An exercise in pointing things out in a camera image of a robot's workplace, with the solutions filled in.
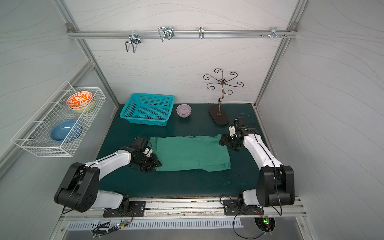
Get green long pants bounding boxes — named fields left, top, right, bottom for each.
left=150, top=134, right=231, bottom=172

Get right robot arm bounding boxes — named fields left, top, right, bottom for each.
left=219, top=118, right=295, bottom=207

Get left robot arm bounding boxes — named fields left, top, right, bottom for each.
left=54, top=138, right=162, bottom=216

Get dark green table mat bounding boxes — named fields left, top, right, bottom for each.
left=98, top=104, right=259, bottom=197

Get dark metal jewelry stand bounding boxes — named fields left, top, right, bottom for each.
left=203, top=68, right=245, bottom=126

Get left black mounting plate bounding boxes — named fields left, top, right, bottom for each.
left=103, top=200, right=146, bottom=218

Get black mounting plate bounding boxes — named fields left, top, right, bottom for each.
left=222, top=199, right=264, bottom=216
left=103, top=200, right=146, bottom=218

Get teal plastic basket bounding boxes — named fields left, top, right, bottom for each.
left=120, top=93, right=175, bottom=127

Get small pink bowl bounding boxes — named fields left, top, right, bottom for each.
left=176, top=104, right=192, bottom=118

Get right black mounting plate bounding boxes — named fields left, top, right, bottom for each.
left=222, top=199, right=264, bottom=216

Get white vent grille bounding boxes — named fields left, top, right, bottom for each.
left=67, top=218, right=244, bottom=231

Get blue bowl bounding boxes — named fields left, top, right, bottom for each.
left=50, top=120, right=83, bottom=143

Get orange patterned bowl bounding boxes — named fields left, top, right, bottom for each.
left=66, top=91, right=93, bottom=110

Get small metal hook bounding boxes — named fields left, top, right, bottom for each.
left=198, top=27, right=204, bottom=40

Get metal hook right end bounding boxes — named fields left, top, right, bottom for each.
left=260, top=27, right=287, bottom=39

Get metal double hook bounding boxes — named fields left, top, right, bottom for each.
left=125, top=32, right=141, bottom=53

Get metal loop hook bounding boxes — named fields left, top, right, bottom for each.
left=158, top=27, right=175, bottom=42

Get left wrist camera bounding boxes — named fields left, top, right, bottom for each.
left=144, top=148, right=153, bottom=158

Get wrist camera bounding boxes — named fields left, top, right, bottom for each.
left=144, top=148, right=153, bottom=158
left=229, top=126, right=236, bottom=138

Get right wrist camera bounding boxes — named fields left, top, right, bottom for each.
left=229, top=126, right=236, bottom=138

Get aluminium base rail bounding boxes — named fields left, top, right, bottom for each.
left=59, top=197, right=308, bottom=221

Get white wire wall basket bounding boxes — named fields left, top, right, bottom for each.
left=11, top=82, right=106, bottom=158

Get aluminium top rail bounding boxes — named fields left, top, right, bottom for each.
left=68, top=29, right=299, bottom=40

